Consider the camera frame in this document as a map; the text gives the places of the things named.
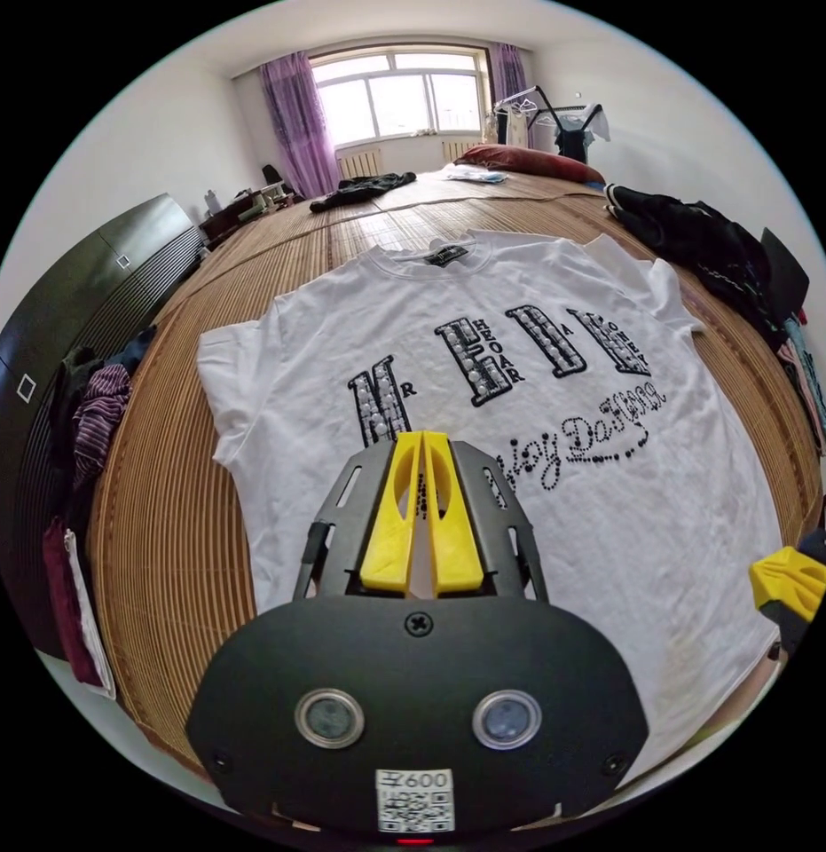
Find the purple curtain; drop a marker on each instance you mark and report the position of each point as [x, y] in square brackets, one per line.
[509, 86]
[296, 126]

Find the dark red pillow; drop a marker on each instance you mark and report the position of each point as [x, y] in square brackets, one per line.
[526, 160]

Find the white short sleeve printed shirt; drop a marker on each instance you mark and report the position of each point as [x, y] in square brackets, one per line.
[625, 532]

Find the dark cupboard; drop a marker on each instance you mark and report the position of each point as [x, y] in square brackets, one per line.
[60, 299]

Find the pile of striped clothes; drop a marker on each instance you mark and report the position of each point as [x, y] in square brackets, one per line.
[96, 413]

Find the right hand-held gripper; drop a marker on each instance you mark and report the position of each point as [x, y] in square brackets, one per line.
[795, 635]

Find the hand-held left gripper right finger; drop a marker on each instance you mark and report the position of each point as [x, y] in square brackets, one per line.
[456, 552]

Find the white and blue cloth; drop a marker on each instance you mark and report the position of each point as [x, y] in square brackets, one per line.
[472, 174]

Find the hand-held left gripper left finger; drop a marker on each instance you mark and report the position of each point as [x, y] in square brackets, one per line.
[386, 546]

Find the cluttered desk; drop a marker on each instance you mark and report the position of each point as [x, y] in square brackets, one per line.
[243, 209]

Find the window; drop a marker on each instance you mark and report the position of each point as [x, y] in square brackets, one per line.
[399, 93]

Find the pile of dark clothes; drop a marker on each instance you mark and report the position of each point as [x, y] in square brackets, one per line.
[705, 246]

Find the bed with woven mat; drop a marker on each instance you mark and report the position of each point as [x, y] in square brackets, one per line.
[173, 532]

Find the clothes drying rack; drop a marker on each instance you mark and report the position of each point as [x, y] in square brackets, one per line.
[575, 133]

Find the black garment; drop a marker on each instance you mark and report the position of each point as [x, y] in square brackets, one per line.
[359, 190]

